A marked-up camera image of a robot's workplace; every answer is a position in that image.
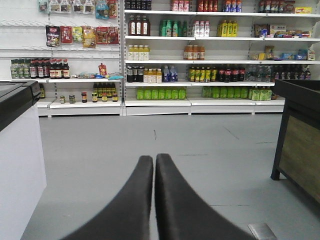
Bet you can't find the white supermarket shelf unit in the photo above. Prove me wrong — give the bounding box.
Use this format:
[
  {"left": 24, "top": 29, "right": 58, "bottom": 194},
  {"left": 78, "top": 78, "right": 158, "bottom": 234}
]
[{"left": 0, "top": 0, "right": 320, "bottom": 117}]

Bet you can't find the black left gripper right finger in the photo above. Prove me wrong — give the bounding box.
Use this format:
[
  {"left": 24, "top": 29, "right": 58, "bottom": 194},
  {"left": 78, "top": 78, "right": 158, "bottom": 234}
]
[{"left": 155, "top": 153, "right": 254, "bottom": 240}]

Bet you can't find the black wooden produce stand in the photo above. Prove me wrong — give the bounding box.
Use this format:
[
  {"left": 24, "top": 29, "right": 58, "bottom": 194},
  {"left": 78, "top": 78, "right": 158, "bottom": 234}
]
[{"left": 270, "top": 80, "right": 320, "bottom": 202}]

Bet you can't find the white chest freezer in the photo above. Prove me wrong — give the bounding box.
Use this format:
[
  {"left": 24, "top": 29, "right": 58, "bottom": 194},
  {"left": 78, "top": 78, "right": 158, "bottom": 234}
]
[{"left": 0, "top": 80, "right": 47, "bottom": 240}]

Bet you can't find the metal floor socket plate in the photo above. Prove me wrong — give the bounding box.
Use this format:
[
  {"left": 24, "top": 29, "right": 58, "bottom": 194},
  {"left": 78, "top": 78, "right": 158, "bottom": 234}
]
[{"left": 248, "top": 223, "right": 278, "bottom": 240}]

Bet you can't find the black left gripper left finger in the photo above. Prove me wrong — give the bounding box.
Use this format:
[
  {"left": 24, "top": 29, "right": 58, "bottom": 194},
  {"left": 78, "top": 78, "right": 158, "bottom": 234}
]
[{"left": 63, "top": 155, "right": 154, "bottom": 240}]

